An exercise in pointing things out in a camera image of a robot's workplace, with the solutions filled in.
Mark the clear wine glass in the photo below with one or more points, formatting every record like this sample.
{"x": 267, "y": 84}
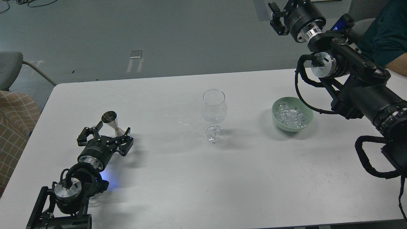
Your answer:
{"x": 214, "y": 111}

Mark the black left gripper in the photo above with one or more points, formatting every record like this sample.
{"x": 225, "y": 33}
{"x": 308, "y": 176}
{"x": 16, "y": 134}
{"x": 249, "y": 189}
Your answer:
{"x": 99, "y": 151}

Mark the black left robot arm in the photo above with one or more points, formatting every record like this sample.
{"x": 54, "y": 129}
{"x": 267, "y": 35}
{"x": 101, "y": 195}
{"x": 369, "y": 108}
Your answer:
{"x": 64, "y": 205}

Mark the pile of ice cubes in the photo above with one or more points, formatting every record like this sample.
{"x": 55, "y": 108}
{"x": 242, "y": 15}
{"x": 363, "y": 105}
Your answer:
{"x": 291, "y": 116}

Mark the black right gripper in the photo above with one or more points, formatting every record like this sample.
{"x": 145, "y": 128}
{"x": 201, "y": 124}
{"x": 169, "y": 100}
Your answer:
{"x": 300, "y": 16}

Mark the green ceramic bowl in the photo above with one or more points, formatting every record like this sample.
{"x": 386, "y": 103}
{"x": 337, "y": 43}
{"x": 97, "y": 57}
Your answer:
{"x": 293, "y": 101}

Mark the grey chair at left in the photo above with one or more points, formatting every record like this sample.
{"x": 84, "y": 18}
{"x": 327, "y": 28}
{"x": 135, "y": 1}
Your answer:
{"x": 10, "y": 66}

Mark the person in dark sweater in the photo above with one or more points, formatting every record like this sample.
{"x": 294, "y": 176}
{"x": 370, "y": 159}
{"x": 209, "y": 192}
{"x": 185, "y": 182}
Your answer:
{"x": 385, "y": 41}

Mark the checkered orange cushion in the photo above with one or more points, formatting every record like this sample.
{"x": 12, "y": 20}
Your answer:
{"x": 18, "y": 117}

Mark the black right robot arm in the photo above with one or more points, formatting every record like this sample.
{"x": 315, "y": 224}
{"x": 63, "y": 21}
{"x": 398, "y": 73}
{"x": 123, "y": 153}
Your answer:
{"x": 356, "y": 85}

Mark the steel double jigger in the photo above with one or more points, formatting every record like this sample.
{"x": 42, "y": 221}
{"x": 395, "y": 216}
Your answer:
{"x": 110, "y": 118}

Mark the white office chair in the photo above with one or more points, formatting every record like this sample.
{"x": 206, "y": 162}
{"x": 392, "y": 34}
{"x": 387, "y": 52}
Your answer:
{"x": 364, "y": 13}

